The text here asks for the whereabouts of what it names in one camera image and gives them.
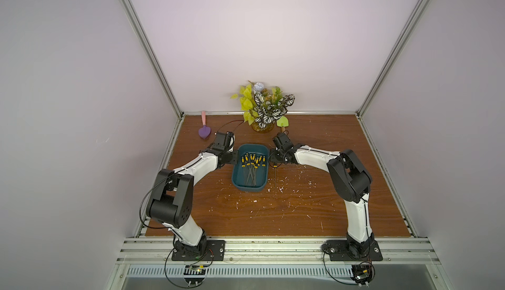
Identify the teal plastic storage box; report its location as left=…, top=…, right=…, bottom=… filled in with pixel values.
left=231, top=144, right=269, bottom=193

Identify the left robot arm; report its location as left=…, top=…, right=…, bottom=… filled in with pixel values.
left=144, top=132, right=237, bottom=257

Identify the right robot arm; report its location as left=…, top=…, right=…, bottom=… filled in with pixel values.
left=269, top=132, right=375, bottom=258

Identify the potted artificial plant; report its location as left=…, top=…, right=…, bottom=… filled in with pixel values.
left=230, top=81, right=295, bottom=133

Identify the left controller board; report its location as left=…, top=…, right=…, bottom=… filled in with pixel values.
left=183, top=264, right=208, bottom=289

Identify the controller board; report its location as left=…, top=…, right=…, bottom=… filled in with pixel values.
left=351, top=262, right=376, bottom=287
left=183, top=264, right=208, bottom=289

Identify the right controller board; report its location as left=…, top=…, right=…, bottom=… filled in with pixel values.
left=351, top=262, right=376, bottom=287

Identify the green trowel wooden handle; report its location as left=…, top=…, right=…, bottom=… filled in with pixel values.
left=276, top=116, right=289, bottom=133

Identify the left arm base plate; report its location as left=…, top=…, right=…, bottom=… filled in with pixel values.
left=171, top=239, right=226, bottom=262

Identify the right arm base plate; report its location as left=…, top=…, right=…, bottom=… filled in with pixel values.
left=321, top=239, right=383, bottom=262

